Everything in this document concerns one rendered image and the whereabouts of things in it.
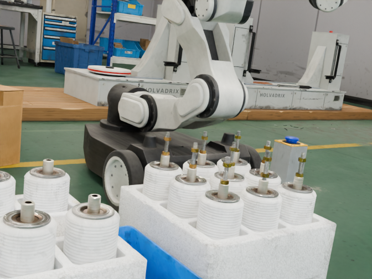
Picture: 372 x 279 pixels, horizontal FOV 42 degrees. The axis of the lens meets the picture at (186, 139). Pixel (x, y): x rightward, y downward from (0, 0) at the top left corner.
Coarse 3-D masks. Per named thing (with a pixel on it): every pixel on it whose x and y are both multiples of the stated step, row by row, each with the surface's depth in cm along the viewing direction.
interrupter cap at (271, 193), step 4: (248, 188) 110; (252, 188) 111; (256, 188) 112; (268, 188) 112; (248, 192) 108; (252, 192) 108; (256, 192) 109; (268, 192) 110; (272, 192) 110; (276, 192) 110; (260, 196) 106; (264, 196) 106; (268, 196) 106; (272, 196) 107; (276, 196) 107
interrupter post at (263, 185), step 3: (261, 180) 108; (264, 180) 108; (267, 180) 109; (261, 183) 108; (264, 183) 108; (267, 183) 108; (258, 186) 109; (261, 186) 108; (264, 186) 108; (267, 186) 109; (258, 189) 109; (261, 189) 109; (264, 189) 108; (258, 192) 109; (261, 192) 109; (264, 192) 109
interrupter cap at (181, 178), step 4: (176, 176) 113; (180, 176) 113; (184, 176) 114; (196, 176) 115; (180, 180) 110; (184, 180) 110; (196, 180) 112; (200, 180) 112; (204, 180) 112; (188, 184) 109; (192, 184) 108; (196, 184) 109; (200, 184) 109
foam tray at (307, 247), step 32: (128, 192) 121; (128, 224) 121; (160, 224) 109; (192, 224) 107; (288, 224) 112; (320, 224) 114; (192, 256) 99; (224, 256) 96; (256, 256) 102; (288, 256) 108; (320, 256) 116
